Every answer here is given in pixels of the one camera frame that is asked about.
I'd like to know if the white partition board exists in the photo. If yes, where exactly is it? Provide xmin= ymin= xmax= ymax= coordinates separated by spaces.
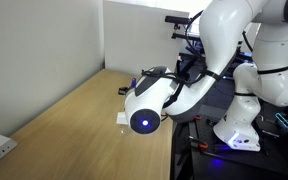
xmin=103 ymin=0 xmax=191 ymax=83

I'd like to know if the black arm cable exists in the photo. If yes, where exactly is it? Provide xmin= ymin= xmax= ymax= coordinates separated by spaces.
xmin=140 ymin=9 xmax=218 ymax=86

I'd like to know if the black camera on stand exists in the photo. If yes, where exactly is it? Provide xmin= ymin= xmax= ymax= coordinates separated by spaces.
xmin=164 ymin=15 xmax=192 ymax=25

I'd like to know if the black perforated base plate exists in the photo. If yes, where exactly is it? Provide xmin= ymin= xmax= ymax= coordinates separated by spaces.
xmin=190 ymin=113 xmax=288 ymax=180

